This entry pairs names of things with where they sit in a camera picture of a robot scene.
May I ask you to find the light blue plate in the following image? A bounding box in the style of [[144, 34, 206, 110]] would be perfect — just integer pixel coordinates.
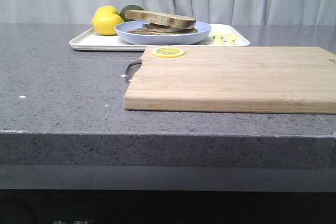
[[115, 21, 212, 45]]

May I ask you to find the bread slice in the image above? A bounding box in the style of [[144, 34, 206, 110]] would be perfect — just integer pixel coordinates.
[[127, 28, 198, 35], [125, 10, 196, 29]]

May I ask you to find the white serving tray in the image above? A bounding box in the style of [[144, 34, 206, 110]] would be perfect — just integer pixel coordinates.
[[69, 24, 250, 51]]

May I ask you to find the lemon slice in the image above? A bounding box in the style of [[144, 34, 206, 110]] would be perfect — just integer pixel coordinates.
[[151, 47, 185, 58]]

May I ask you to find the front yellow lemon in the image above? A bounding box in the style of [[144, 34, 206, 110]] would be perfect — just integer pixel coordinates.
[[91, 13, 124, 36]]

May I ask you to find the yellow lemon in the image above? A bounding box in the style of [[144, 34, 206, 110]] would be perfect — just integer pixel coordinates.
[[91, 13, 124, 36], [95, 5, 120, 16]]

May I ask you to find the green lime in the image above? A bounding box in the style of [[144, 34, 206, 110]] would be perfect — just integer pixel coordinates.
[[120, 5, 144, 22]]

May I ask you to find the rear yellow lemon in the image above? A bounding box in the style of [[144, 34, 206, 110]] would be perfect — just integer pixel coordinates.
[[95, 5, 120, 16]]

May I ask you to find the wooden cutting board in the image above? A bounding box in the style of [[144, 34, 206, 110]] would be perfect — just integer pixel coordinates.
[[124, 46, 335, 114]]

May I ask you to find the metal cutting board handle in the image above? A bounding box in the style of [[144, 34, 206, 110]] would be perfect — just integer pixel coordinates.
[[125, 59, 142, 83]]

